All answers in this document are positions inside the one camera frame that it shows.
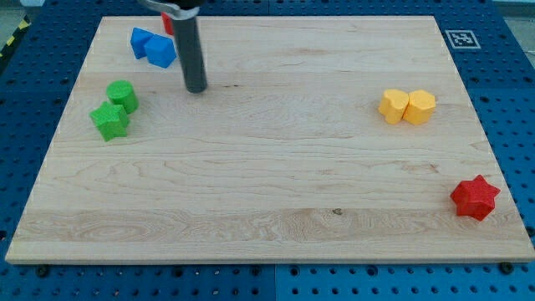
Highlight green star block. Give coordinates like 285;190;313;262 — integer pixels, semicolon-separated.
89;102;130;141

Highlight yellow hexagon block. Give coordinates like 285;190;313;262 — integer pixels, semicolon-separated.
402;89;436;125

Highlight red circle block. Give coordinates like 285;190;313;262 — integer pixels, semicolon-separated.
160;13;174;35

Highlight wooden board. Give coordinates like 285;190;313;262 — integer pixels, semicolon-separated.
6;16;534;265

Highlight white fiducial marker tag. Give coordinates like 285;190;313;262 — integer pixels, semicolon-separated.
446;29;481;49

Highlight yellow black hazard tape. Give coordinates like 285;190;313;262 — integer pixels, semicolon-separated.
1;15;32;60

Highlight red star block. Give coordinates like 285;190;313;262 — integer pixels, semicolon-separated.
450;175;501;222

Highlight metal clamp on rod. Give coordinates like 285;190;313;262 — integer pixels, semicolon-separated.
137;0;201;21

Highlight blue block right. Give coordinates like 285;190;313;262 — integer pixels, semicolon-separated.
144;34;176;69

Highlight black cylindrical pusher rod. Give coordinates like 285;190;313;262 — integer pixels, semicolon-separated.
171;17;207;94

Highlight yellow heart block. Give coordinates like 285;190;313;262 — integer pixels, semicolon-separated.
378;89;409;125

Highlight green cylinder block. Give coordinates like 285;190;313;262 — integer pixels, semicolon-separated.
106;79;139;114

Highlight blue block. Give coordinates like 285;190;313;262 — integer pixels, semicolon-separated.
130;28;154;59
144;34;176;69

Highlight blue block left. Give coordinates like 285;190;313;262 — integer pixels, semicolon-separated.
130;28;154;59

